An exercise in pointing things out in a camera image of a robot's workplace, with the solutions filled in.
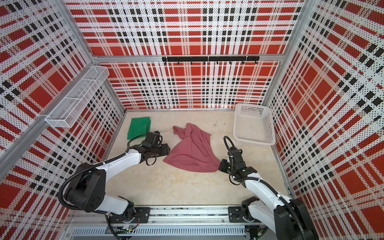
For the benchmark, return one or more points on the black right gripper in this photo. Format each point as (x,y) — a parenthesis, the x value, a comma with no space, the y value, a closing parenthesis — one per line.
(222,165)

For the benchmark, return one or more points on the white perforated plastic basket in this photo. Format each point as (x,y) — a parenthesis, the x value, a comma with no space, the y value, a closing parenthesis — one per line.
(253,124)

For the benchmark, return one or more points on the green tank top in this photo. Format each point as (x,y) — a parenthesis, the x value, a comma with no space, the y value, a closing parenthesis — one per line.
(138,127)

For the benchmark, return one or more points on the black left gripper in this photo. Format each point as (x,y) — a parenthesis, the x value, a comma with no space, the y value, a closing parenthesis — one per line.
(165,151)

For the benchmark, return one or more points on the black wall hook rail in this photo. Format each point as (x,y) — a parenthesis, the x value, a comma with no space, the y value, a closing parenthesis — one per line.
(211,59)

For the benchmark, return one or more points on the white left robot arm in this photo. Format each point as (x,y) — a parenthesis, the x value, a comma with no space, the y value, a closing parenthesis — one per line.
(85,190)

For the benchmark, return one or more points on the maroon tank top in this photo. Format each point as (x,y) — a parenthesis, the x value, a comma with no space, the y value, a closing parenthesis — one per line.
(194,152)

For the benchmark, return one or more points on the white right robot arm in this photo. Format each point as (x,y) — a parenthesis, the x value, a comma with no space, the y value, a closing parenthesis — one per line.
(288,218)

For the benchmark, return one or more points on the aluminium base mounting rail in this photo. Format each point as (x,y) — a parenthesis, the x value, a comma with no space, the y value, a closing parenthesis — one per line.
(198,215)

